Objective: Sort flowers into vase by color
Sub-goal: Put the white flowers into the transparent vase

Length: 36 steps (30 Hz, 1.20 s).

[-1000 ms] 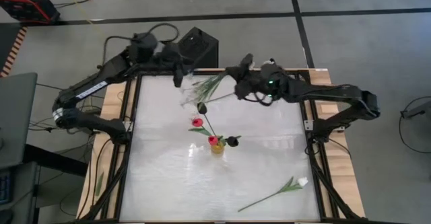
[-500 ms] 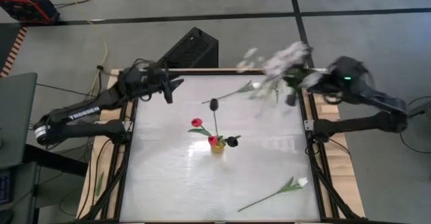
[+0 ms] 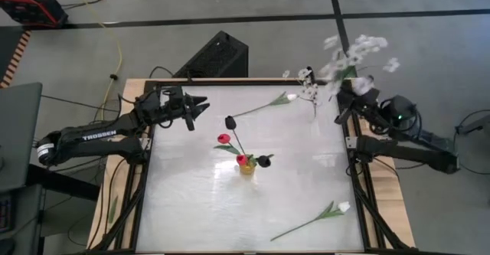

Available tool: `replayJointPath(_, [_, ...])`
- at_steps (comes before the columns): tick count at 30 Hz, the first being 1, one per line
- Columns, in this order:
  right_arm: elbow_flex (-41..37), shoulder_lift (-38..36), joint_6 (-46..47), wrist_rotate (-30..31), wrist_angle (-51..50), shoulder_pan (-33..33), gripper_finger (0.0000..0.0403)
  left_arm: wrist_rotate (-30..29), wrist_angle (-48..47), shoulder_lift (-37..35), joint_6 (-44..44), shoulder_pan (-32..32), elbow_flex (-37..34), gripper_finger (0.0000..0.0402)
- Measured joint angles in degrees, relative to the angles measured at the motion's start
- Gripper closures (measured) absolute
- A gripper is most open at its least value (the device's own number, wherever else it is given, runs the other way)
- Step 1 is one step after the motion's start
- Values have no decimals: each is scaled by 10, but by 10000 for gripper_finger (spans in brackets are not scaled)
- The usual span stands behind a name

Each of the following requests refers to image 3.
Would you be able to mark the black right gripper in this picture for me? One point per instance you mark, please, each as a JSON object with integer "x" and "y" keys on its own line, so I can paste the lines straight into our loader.
{"x": 360, "y": 101}

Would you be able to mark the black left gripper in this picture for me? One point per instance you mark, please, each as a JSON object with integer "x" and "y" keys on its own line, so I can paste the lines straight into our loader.
{"x": 176, "y": 103}

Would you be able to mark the long-stemmed black flower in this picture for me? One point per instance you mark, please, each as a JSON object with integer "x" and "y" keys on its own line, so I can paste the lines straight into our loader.
{"x": 230, "y": 122}

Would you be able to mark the white blossom spray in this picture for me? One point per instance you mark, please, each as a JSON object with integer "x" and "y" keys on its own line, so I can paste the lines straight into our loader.
{"x": 310, "y": 90}
{"x": 360, "y": 52}

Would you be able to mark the red artificial tulip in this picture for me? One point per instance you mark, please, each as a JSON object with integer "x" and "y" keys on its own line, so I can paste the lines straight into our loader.
{"x": 241, "y": 159}
{"x": 224, "y": 138}

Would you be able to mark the white artificial tulip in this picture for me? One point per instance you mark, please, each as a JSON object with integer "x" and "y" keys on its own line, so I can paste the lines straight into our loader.
{"x": 343, "y": 206}
{"x": 281, "y": 100}

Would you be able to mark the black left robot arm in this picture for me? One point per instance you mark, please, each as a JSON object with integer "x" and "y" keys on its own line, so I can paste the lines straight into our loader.
{"x": 95, "y": 136}

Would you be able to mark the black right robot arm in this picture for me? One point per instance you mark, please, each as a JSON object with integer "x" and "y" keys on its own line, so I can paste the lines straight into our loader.
{"x": 406, "y": 153}

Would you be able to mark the clear glass vase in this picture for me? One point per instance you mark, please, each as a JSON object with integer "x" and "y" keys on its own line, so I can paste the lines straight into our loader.
{"x": 315, "y": 123}

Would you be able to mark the yellow glass vase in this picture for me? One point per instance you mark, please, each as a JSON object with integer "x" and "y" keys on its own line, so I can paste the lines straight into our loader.
{"x": 247, "y": 168}

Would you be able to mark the black perforated computer case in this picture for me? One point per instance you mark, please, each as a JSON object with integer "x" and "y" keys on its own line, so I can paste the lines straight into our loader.
{"x": 216, "y": 57}

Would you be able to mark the short-stemmed black flower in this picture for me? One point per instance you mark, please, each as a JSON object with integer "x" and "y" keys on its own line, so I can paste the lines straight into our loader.
{"x": 264, "y": 161}

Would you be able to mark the grey floor stand foot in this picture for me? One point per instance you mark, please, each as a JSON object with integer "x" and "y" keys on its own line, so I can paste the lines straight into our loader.
{"x": 474, "y": 126}

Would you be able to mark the loose green leaf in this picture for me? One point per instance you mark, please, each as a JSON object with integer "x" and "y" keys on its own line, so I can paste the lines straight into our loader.
{"x": 113, "y": 209}

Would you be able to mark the grey monitor back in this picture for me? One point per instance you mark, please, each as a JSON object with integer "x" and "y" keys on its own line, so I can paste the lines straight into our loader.
{"x": 17, "y": 132}

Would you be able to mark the black orange striped floor mat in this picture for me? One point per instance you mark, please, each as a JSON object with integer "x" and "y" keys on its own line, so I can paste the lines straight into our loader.
{"x": 15, "y": 57}

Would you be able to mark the red and black machine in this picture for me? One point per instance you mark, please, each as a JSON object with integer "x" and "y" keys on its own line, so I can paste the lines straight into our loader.
{"x": 27, "y": 4}

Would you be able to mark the grey cabinet with keypad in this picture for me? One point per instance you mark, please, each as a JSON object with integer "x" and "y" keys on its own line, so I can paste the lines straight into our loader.
{"x": 15, "y": 224}

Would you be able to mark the black aluminium table frame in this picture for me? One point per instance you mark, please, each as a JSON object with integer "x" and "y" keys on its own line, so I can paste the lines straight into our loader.
{"x": 354, "y": 209}

